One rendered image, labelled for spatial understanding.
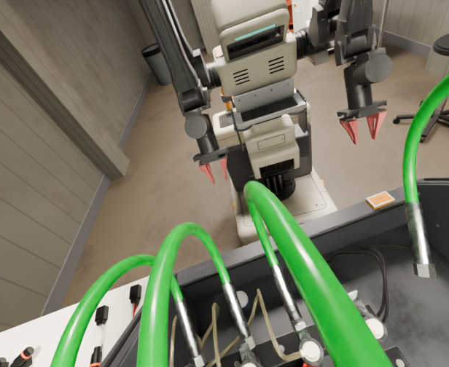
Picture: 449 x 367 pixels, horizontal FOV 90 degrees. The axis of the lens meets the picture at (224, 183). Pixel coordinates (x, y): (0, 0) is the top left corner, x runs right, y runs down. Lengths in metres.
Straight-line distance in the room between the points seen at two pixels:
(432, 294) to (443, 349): 0.10
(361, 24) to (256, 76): 0.34
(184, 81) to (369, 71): 0.43
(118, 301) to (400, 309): 0.63
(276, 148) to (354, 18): 0.56
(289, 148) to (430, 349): 0.74
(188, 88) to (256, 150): 0.52
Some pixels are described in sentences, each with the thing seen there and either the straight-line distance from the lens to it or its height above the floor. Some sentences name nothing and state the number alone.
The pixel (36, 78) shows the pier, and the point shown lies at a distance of 2.64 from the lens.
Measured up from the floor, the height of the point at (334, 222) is 0.95.
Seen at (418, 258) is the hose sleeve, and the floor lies 1.12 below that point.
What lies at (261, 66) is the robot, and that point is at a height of 1.17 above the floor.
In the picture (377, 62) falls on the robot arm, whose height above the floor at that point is 1.21.
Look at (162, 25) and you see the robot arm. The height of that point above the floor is 1.40.
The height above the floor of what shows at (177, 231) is 1.31.
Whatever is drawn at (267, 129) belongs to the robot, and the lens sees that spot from 1.02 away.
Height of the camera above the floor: 1.46
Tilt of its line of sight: 43 degrees down
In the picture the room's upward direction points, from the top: 23 degrees counter-clockwise
